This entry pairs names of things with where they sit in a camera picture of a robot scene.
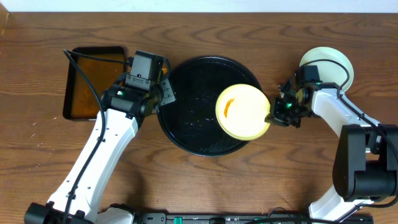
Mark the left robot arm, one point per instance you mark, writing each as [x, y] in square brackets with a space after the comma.
[123, 108]

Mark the round black tray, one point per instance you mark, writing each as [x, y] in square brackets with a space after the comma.
[190, 121]

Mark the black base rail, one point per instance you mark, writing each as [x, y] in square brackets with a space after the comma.
[162, 218]

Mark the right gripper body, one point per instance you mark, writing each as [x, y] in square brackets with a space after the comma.
[288, 113]

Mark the green plate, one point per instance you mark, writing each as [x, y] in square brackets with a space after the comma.
[329, 71]

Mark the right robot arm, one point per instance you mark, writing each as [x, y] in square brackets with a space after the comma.
[365, 165]

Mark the yellow plate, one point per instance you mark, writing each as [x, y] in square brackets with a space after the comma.
[241, 111]

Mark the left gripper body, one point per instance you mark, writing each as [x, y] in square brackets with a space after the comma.
[161, 94]

